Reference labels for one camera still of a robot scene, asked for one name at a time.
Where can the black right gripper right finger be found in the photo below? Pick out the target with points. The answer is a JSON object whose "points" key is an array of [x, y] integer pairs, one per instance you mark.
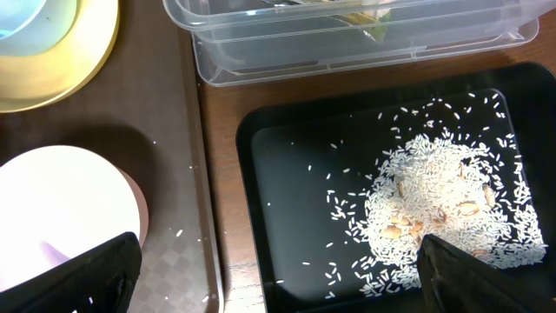
{"points": [[454, 281]]}

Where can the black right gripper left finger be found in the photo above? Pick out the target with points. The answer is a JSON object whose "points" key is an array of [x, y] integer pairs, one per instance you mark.
{"points": [[102, 279]]}

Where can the pile of rice and nuts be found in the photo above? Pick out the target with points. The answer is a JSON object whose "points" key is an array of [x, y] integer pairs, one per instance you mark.
{"points": [[449, 174]]}

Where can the yellow green snack wrapper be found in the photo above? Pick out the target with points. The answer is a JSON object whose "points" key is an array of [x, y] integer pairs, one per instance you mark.
{"points": [[367, 20]]}

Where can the black waste tray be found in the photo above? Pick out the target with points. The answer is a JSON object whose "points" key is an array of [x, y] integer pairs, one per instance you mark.
{"points": [[290, 154]]}

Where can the brown serving tray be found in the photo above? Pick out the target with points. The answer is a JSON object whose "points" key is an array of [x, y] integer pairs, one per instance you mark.
{"points": [[141, 112]]}

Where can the yellow plate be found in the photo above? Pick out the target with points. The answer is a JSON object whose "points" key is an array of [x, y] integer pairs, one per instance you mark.
{"points": [[31, 82]]}

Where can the light blue bowl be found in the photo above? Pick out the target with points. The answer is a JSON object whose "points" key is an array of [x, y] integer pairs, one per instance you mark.
{"points": [[30, 27]]}

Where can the clear plastic bin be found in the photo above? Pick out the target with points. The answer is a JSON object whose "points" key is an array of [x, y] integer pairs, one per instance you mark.
{"points": [[247, 41]]}

